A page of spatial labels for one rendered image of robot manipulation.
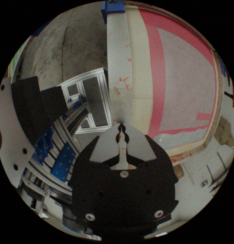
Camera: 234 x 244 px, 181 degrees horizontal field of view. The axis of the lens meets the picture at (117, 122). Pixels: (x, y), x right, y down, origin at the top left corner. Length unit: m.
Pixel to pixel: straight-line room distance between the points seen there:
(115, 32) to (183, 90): 0.20
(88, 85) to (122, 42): 0.90
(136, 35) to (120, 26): 0.05
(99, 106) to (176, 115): 0.92
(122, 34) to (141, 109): 0.16
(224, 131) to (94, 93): 2.65
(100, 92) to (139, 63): 0.82
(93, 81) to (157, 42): 0.88
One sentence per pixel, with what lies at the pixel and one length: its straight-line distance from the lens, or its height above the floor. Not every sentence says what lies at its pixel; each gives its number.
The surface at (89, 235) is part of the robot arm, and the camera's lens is 0.68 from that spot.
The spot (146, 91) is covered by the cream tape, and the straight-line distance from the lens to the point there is 0.17.
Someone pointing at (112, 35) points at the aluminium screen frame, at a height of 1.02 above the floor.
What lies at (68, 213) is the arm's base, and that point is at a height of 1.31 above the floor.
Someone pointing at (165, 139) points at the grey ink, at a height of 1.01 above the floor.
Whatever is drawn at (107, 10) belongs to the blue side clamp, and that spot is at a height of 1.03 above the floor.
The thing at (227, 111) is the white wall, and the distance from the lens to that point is 2.30.
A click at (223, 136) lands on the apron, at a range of 2.27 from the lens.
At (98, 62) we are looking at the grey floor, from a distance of 1.23.
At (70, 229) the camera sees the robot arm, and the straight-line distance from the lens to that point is 0.60.
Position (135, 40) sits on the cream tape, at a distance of 0.20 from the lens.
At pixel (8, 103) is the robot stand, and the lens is 0.15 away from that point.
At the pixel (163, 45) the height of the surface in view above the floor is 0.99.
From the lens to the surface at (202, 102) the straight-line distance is 0.34.
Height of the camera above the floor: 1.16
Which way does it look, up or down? 60 degrees down
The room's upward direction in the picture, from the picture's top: 178 degrees counter-clockwise
